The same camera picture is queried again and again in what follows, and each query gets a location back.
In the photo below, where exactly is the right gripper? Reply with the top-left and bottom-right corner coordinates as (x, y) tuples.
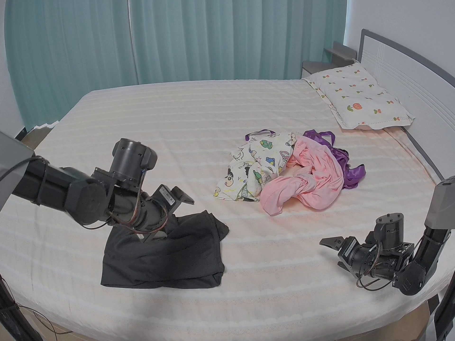
(320, 236), (371, 275)

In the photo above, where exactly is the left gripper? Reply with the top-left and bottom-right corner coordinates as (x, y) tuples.
(135, 185), (196, 243)

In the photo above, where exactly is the black T-shirt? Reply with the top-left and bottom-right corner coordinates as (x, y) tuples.
(100, 210), (230, 290)

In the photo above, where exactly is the bed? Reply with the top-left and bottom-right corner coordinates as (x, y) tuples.
(0, 29), (455, 341)

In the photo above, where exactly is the pink garment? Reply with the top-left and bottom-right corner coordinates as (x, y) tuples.
(259, 135), (345, 216)

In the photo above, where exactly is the purple garment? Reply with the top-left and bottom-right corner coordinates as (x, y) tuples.
(302, 129), (367, 191)

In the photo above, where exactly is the white printed garment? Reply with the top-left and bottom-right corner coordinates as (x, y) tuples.
(213, 130), (297, 202)

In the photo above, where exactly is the white printed pillow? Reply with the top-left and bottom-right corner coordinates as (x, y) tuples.
(306, 61), (414, 130)

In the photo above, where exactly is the grey bedside table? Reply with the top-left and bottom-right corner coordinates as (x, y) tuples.
(301, 41), (358, 81)

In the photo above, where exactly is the blue-green curtain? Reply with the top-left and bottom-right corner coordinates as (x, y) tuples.
(5, 0), (139, 127)
(130, 0), (347, 81)

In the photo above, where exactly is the black cable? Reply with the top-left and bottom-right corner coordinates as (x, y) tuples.
(355, 272), (391, 291)

